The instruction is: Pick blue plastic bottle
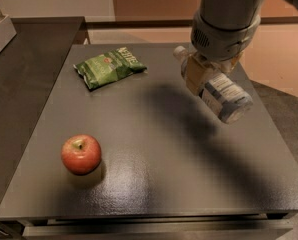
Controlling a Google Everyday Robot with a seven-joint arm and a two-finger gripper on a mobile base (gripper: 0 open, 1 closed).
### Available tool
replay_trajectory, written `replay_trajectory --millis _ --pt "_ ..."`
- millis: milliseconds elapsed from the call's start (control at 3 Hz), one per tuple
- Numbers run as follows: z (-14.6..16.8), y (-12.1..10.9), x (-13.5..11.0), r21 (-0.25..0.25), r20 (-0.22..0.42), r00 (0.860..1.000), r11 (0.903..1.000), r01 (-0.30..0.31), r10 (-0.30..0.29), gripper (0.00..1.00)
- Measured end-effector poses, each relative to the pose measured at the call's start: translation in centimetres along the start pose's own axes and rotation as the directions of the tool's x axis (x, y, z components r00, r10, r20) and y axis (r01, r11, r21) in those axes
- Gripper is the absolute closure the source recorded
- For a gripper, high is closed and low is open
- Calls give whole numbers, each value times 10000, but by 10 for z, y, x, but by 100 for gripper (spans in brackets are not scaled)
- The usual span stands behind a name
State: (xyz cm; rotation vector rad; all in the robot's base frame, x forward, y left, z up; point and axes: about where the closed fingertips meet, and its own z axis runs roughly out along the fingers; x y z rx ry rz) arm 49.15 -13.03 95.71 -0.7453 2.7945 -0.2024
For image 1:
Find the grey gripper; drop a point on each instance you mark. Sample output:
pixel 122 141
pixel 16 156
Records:
pixel 220 45

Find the blue plastic water bottle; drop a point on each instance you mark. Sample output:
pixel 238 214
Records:
pixel 225 98

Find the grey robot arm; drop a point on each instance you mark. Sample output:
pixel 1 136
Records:
pixel 232 14

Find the green chip bag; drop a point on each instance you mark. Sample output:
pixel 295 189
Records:
pixel 109 67

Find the red apple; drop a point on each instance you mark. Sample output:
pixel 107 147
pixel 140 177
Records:
pixel 81 154

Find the dark side table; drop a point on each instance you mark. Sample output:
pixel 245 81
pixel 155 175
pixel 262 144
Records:
pixel 29 66

